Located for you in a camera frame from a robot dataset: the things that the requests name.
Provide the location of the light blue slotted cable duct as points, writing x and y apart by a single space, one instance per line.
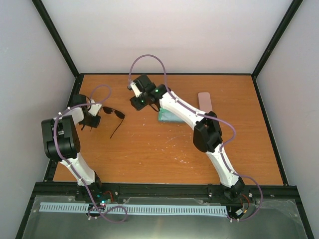
153 210

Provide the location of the pink glasses case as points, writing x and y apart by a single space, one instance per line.
204 101

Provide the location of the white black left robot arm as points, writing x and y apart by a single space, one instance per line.
61 141

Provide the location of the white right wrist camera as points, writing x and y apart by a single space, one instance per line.
132 86

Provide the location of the black aluminium frame rail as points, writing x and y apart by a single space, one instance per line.
119 192

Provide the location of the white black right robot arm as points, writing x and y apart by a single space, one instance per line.
207 133

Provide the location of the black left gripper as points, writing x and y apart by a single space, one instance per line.
93 124

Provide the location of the blue grey glasses case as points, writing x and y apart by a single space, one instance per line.
170 115

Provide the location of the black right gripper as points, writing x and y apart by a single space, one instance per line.
134 103

